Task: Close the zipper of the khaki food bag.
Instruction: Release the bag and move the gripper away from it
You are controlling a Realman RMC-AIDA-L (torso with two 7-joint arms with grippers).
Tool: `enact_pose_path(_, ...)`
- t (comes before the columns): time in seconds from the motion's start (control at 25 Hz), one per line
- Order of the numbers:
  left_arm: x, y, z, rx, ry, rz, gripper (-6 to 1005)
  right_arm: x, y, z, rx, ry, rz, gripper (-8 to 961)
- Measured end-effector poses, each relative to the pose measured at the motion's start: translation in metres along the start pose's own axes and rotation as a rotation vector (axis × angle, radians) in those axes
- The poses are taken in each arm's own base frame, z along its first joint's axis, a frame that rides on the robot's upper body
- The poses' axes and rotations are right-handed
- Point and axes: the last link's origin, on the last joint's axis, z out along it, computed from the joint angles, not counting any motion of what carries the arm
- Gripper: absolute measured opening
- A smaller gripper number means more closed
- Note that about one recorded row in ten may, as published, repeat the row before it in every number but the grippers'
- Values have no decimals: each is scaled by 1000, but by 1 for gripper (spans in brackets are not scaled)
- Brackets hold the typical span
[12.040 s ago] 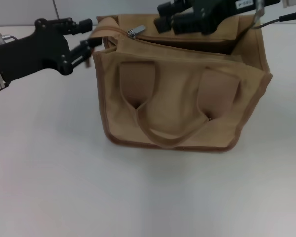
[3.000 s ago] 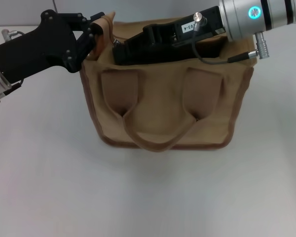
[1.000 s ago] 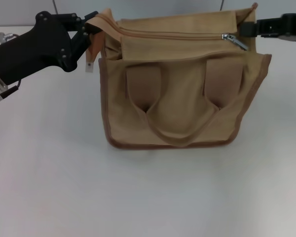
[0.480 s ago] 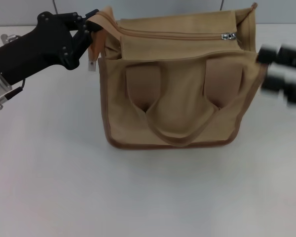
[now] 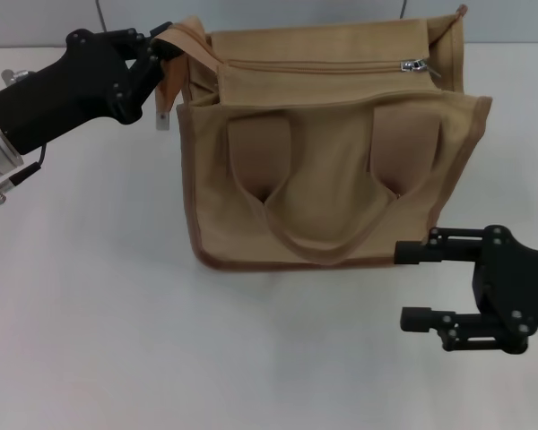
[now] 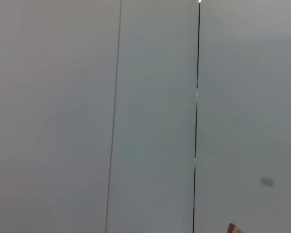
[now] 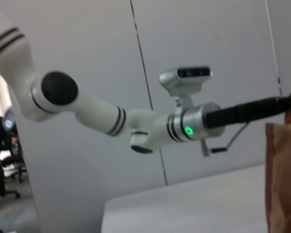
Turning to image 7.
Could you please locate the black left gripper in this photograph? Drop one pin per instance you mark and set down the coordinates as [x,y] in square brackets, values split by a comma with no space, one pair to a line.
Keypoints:
[237,114]

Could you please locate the khaki canvas food bag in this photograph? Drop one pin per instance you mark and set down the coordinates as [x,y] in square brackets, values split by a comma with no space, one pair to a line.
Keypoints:
[283,174]

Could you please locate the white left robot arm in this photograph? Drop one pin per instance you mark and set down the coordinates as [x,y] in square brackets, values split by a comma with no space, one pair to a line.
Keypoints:
[94,109]

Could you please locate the black office chair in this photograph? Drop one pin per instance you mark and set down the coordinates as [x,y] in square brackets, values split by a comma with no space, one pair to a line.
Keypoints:
[7,194]
[14,165]

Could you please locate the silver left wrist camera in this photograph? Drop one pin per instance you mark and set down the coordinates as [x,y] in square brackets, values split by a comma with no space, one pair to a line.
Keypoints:
[184,77]

